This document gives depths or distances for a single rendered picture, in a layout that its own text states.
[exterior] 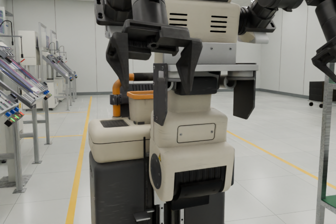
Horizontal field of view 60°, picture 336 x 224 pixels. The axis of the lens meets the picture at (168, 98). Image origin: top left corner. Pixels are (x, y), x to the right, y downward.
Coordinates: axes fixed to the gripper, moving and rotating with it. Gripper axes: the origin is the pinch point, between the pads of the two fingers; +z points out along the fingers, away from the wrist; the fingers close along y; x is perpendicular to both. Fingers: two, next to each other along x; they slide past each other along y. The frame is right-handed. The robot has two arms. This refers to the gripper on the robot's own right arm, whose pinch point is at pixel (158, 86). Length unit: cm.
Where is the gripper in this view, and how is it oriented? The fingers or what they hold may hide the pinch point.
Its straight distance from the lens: 43.2
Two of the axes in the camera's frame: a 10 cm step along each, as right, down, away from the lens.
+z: 1.2, 9.1, -4.0
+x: -3.5, 4.2, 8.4
